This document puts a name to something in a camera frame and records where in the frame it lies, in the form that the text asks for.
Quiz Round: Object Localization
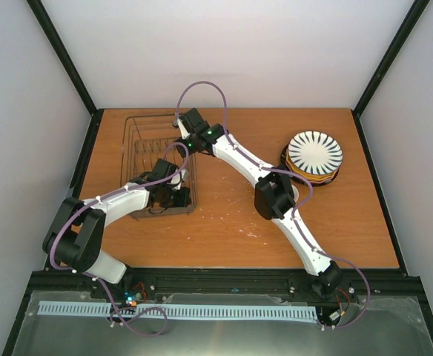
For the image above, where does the black wire dish rack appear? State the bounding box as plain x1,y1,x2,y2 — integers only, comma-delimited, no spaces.
120,114,198,220

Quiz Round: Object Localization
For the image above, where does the white blue striped plate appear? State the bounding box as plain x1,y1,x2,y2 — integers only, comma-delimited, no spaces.
285,131,343,176

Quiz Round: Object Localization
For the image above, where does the yellow scalloped plate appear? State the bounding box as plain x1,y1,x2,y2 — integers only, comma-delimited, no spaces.
285,155,340,185

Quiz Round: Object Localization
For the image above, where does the yellow ceramic mug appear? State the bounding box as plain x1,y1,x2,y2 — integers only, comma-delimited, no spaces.
291,185,300,202

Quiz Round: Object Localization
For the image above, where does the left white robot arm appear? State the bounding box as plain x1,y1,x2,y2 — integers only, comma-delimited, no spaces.
42,159,191,299

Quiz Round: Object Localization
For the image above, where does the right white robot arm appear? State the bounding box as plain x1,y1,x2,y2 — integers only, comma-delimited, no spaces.
173,108,343,299

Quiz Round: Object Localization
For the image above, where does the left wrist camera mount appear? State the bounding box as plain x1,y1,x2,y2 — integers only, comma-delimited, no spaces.
169,169,188,191

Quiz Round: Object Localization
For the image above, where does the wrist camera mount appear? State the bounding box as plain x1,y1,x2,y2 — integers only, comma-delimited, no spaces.
173,118,190,139
169,169,188,191

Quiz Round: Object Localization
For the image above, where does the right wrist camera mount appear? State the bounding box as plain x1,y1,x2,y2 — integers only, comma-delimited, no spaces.
173,118,190,139

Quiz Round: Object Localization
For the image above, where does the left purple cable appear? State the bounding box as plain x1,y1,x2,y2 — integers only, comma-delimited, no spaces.
48,141,191,337

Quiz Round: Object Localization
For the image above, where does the light blue slotted cable duct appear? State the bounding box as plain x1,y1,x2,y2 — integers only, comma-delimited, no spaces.
36,301,317,323

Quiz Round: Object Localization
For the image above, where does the left black frame post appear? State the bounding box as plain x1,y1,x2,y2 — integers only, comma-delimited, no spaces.
25,0,99,116

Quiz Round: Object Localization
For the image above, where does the black frame post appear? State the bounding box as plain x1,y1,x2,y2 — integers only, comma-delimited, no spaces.
352,0,432,116
25,0,99,116

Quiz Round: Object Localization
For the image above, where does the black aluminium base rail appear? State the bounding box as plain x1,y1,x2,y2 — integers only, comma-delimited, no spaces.
26,268,427,305

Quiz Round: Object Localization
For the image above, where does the right black frame post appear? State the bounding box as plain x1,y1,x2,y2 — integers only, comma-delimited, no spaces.
352,0,432,116

